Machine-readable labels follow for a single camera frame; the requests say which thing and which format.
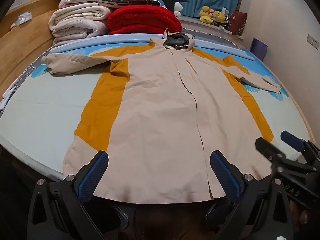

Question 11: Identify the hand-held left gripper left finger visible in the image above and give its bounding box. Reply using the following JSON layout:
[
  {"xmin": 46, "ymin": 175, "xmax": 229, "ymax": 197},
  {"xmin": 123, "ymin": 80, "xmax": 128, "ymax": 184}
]
[{"xmin": 26, "ymin": 151, "xmax": 109, "ymax": 240}]

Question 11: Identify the grey mattress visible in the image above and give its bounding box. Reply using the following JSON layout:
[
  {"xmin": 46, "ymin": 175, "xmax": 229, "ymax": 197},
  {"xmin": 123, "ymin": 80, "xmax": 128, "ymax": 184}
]
[{"xmin": 181, "ymin": 27, "xmax": 239, "ymax": 46}]

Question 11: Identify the white crumpled cloth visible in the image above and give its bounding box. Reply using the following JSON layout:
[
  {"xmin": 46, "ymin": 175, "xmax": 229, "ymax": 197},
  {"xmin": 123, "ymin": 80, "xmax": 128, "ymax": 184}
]
[{"xmin": 0, "ymin": 79, "xmax": 19, "ymax": 113}]

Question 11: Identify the white plush toy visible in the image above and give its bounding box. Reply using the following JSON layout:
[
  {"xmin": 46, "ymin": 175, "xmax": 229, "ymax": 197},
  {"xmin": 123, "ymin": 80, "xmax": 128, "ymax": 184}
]
[{"xmin": 174, "ymin": 2, "xmax": 185, "ymax": 17}]

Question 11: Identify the yellow plush toy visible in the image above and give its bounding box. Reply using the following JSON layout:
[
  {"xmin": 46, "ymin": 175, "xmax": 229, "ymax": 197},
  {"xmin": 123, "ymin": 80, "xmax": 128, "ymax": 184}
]
[{"xmin": 199, "ymin": 5, "xmax": 215, "ymax": 24}]

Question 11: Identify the purple folder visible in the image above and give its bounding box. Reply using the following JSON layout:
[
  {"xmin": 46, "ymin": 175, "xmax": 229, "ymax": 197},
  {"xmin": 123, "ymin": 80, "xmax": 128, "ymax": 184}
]
[{"xmin": 250, "ymin": 37, "xmax": 268, "ymax": 62}]

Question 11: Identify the red folded blanket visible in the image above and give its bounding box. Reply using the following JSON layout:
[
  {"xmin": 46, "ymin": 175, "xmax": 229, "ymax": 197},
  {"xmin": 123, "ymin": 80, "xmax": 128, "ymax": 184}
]
[{"xmin": 107, "ymin": 5, "xmax": 182, "ymax": 36}]

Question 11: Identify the wall socket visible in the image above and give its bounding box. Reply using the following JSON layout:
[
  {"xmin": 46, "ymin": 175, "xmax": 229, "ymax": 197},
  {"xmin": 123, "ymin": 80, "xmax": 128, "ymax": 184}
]
[{"xmin": 306, "ymin": 34, "xmax": 320, "ymax": 50}]

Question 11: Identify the white window ledge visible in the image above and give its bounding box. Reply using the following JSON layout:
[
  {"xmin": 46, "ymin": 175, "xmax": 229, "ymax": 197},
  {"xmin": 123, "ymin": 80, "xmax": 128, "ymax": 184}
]
[{"xmin": 180, "ymin": 15, "xmax": 244, "ymax": 40}]

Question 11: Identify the pale blue long cushion strip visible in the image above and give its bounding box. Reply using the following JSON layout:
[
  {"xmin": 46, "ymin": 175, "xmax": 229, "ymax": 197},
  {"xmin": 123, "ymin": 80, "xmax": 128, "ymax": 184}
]
[{"xmin": 50, "ymin": 34, "xmax": 255, "ymax": 62}]

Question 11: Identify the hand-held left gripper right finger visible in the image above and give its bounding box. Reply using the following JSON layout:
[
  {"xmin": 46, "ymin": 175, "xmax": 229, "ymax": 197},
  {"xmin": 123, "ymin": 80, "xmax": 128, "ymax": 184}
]
[{"xmin": 209, "ymin": 150, "xmax": 292, "ymax": 240}]

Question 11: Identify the dark red cushion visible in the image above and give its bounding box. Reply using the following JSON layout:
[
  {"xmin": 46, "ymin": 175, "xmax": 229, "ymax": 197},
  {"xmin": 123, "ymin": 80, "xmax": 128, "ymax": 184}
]
[{"xmin": 229, "ymin": 11, "xmax": 248, "ymax": 35}]

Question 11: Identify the white tissue pack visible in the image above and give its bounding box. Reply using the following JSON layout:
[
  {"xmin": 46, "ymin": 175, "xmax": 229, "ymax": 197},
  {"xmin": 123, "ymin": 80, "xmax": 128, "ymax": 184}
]
[{"xmin": 11, "ymin": 12, "xmax": 33, "ymax": 28}]

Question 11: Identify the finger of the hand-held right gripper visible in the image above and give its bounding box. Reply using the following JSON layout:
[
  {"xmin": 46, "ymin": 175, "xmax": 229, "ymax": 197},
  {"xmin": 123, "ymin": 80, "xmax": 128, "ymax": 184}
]
[
  {"xmin": 254, "ymin": 137, "xmax": 288, "ymax": 168},
  {"xmin": 280, "ymin": 130, "xmax": 314, "ymax": 160}
]

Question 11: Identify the light blue patterned bed mat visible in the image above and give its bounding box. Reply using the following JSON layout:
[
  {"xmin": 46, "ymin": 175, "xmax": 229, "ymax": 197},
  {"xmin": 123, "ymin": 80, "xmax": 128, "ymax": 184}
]
[{"xmin": 0, "ymin": 34, "xmax": 315, "ymax": 180}]

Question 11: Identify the person's right hand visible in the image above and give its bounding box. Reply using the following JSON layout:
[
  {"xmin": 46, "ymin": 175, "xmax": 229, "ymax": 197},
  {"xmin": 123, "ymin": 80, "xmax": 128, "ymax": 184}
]
[{"xmin": 290, "ymin": 200, "xmax": 320, "ymax": 232}]

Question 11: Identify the wooden bed frame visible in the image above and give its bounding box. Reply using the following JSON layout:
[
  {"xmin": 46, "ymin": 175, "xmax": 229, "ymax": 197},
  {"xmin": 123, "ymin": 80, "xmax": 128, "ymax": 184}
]
[{"xmin": 0, "ymin": 0, "xmax": 317, "ymax": 143}]

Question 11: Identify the cream folded blanket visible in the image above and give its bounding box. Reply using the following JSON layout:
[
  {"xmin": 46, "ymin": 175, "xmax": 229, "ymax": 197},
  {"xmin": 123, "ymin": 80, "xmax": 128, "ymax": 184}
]
[{"xmin": 49, "ymin": 2, "xmax": 112, "ymax": 47}]

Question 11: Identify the yellow plush bear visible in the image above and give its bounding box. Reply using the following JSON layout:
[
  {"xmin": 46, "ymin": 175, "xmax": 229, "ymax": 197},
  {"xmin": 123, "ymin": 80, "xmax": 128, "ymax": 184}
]
[{"xmin": 211, "ymin": 10, "xmax": 227, "ymax": 25}]

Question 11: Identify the beige and yellow jacket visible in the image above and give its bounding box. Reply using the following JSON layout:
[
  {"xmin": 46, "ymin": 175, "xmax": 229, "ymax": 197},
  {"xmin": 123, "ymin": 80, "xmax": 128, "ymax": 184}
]
[{"xmin": 41, "ymin": 28, "xmax": 284, "ymax": 204}]

